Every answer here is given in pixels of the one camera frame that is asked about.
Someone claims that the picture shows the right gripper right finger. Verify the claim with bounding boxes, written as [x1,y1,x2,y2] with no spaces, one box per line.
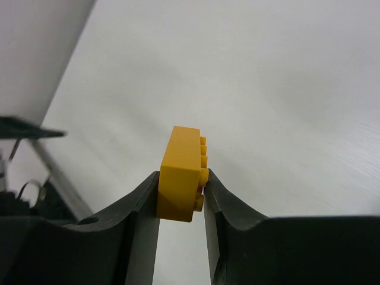
[204,173,379,284]

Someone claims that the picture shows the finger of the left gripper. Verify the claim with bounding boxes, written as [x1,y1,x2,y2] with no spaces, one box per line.
[1,116,66,139]

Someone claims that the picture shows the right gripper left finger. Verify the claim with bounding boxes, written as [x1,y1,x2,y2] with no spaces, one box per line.
[1,172,160,284]

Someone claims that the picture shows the yellow lego brick cluster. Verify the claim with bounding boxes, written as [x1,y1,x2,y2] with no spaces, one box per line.
[156,126,209,222]

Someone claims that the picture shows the aluminium rail front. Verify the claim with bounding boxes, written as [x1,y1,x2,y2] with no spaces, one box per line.
[29,140,93,220]

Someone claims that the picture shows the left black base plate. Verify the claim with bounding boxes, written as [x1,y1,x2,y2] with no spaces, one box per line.
[1,171,91,225]

